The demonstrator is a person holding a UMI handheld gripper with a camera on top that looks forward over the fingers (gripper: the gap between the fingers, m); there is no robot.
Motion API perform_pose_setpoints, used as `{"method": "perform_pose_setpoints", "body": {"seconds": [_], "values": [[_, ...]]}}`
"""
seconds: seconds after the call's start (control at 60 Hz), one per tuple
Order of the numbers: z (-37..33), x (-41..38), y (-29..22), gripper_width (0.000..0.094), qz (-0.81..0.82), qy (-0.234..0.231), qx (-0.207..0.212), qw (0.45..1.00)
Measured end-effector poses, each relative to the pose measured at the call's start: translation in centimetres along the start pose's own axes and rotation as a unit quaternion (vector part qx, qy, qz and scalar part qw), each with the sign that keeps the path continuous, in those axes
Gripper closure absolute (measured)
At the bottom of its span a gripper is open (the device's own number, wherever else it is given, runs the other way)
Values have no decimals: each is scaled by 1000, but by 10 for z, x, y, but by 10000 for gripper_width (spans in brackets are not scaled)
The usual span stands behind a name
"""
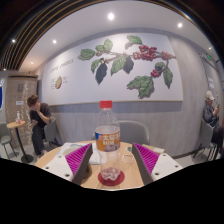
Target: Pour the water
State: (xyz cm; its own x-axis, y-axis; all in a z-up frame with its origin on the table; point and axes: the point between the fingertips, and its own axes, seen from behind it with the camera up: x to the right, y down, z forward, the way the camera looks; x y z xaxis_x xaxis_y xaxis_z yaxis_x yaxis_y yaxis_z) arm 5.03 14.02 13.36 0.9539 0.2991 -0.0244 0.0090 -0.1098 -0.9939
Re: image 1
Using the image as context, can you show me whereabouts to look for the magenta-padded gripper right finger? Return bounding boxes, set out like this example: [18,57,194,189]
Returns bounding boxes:
[131,143,184,185]

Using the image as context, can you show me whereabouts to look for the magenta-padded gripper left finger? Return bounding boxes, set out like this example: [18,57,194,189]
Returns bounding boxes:
[42,143,94,186]

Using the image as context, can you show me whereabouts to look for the clear red-capped water bottle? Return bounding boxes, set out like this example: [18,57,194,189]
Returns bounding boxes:
[94,100,122,182]

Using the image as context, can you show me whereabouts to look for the tan cardboard box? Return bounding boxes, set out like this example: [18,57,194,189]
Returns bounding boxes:
[150,145,166,155]

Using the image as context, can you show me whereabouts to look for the grey padded chair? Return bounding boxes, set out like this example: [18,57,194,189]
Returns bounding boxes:
[0,121,18,159]
[193,118,218,161]
[91,119,151,146]
[43,116,63,149]

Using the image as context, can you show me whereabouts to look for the person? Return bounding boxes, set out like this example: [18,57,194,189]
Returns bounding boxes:
[202,90,224,151]
[26,94,53,158]

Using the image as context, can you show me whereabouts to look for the flat round red coaster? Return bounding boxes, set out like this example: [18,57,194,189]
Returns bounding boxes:
[97,169,126,187]

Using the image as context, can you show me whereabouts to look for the small round wooden side table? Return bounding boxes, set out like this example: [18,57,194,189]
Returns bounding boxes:
[6,120,34,164]

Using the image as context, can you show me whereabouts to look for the round ceiling lights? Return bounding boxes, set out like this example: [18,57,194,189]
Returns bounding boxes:
[11,12,184,44]

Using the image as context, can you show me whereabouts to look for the coffee branch wall mural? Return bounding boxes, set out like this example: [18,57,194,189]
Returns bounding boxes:
[41,32,184,107]

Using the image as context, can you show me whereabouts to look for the blue wall sign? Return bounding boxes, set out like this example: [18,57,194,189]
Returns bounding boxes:
[0,79,4,111]

